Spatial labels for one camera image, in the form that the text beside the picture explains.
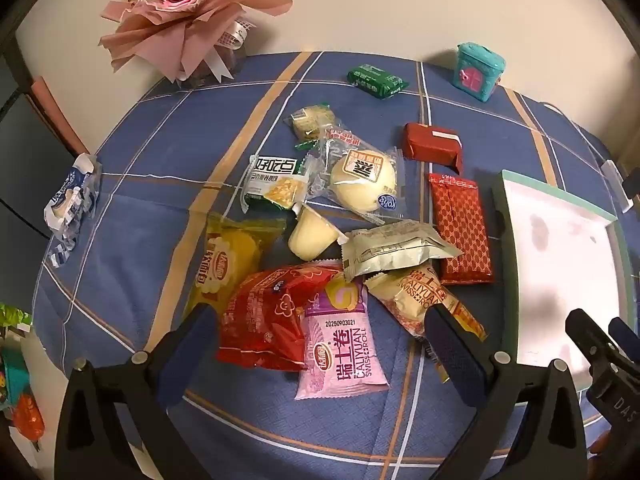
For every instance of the black power adapter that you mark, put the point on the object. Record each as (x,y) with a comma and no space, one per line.
(631,190)

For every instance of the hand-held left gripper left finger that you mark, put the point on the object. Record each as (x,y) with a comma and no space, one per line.
(200,330)

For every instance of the clear cookie packet green ends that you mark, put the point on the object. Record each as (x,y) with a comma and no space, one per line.
(312,120)

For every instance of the clear round bun packet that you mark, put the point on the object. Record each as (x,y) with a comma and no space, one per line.
(360,180)

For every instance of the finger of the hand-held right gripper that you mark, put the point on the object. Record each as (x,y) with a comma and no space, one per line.
(625,332)
(585,332)

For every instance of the orange plastic bag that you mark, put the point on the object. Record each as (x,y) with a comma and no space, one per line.
(27,415)

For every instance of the red white snack packet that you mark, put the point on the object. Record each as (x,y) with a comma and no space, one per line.
(430,145)

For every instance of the blue white crumpled packet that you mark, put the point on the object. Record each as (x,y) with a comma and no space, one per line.
(70,200)

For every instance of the cream pudding cup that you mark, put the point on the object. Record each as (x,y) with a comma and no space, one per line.
(310,237)

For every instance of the pink swiss roll packet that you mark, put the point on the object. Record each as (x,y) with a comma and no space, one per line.
(340,350)

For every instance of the teal toy house box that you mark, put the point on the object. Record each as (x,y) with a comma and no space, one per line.
(475,67)

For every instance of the yellow bread packet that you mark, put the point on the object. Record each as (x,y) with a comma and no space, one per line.
(225,265)

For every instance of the green crinkled wrapper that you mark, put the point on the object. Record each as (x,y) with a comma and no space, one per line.
(12,315)

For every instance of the blue plaid bedsheet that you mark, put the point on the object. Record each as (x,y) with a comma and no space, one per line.
(200,120)

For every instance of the red yellow snack packet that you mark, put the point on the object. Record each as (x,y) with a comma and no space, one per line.
(260,320)

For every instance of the red patterned packet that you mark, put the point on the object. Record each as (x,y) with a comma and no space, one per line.
(460,230)

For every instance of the white tray with green rim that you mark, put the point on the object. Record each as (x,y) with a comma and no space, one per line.
(550,260)

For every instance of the orange swiss roll packet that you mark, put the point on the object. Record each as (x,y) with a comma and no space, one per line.
(405,295)

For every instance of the brown wooden board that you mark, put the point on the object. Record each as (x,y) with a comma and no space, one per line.
(55,110)

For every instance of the green white snack packet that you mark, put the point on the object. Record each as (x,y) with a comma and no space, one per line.
(272,180)

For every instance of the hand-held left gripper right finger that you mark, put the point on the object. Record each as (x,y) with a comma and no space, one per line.
(450,345)

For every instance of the silver snack packet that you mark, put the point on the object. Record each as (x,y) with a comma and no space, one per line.
(395,247)

